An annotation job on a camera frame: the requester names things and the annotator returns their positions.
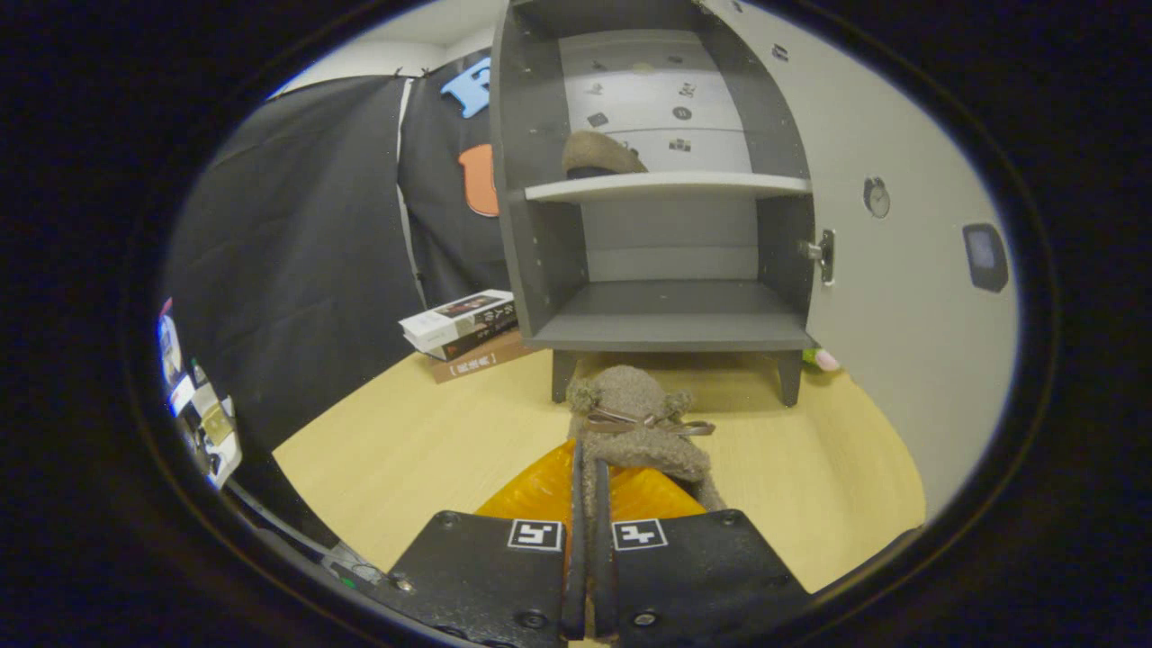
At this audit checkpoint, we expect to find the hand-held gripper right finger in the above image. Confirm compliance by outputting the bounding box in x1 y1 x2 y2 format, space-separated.
589 459 811 648

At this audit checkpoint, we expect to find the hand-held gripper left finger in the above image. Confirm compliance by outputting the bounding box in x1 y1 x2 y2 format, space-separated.
387 439 586 648

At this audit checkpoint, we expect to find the brown fuzzy shoe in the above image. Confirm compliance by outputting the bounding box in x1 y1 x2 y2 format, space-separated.
565 364 726 631
562 130 649 179

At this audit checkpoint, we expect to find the light grey shoe cabinet door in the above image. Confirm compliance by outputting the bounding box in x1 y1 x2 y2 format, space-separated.
702 0 1020 523

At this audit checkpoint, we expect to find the metal door hinge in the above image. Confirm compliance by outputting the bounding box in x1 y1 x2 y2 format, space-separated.
798 229 837 287

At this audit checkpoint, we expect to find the black book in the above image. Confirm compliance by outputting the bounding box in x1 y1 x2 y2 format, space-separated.
425 319 527 363

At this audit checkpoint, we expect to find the white book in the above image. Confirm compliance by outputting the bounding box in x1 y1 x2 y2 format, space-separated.
399 290 516 354

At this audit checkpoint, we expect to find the cluttered white side table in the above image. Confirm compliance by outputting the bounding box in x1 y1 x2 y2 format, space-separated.
171 360 244 491

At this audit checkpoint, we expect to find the black backdrop cloth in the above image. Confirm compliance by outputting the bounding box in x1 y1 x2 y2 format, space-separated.
162 49 516 451

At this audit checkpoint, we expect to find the computer monitor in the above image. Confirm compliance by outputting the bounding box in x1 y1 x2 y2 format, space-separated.
157 301 186 394

